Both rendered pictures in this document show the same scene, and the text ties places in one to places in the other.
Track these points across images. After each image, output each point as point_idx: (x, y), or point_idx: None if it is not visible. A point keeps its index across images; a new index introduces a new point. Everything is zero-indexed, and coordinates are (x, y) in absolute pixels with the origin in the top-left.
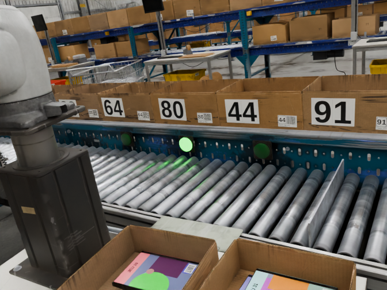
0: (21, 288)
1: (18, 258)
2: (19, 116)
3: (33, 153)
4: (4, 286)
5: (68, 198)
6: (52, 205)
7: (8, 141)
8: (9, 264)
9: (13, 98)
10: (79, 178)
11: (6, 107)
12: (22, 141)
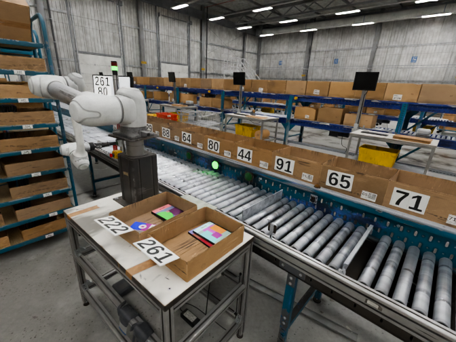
0: (115, 205)
1: (118, 195)
2: (129, 134)
3: (132, 150)
4: (108, 203)
5: (142, 172)
6: (134, 173)
7: None
8: (113, 196)
9: (129, 125)
10: (149, 165)
11: (125, 129)
12: (129, 144)
